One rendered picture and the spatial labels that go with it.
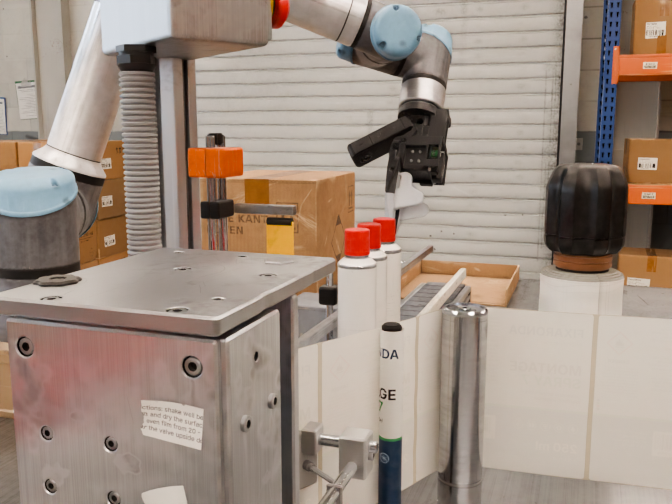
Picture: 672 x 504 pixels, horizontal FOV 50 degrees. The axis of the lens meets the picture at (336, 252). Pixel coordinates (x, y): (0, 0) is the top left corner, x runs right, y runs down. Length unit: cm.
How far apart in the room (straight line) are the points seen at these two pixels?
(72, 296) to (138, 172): 35
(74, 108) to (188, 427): 94
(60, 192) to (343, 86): 428
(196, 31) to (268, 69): 484
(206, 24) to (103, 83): 57
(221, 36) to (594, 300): 44
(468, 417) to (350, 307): 36
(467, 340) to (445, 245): 455
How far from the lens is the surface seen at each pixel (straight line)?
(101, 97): 119
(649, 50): 447
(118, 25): 73
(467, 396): 61
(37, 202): 106
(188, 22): 63
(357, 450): 49
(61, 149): 120
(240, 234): 141
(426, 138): 115
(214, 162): 73
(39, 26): 661
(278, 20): 69
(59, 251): 107
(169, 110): 77
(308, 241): 137
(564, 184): 77
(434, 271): 194
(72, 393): 32
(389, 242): 105
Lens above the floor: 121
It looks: 10 degrees down
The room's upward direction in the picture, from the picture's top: straight up
